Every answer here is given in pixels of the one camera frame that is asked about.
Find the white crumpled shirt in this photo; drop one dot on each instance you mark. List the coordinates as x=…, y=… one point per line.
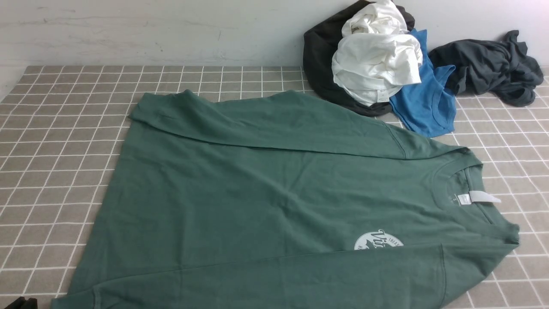
x=377, y=56

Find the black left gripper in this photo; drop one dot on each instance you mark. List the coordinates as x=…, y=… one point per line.
x=23, y=303

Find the green long-sleeved shirt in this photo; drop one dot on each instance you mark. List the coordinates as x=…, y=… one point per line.
x=285, y=202

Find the dark grey crumpled shirt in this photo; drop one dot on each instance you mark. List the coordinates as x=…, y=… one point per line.
x=482, y=66

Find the black garment under pile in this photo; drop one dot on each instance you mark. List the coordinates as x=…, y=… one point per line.
x=320, y=44

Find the blue tank top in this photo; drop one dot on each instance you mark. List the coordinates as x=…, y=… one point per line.
x=427, y=108

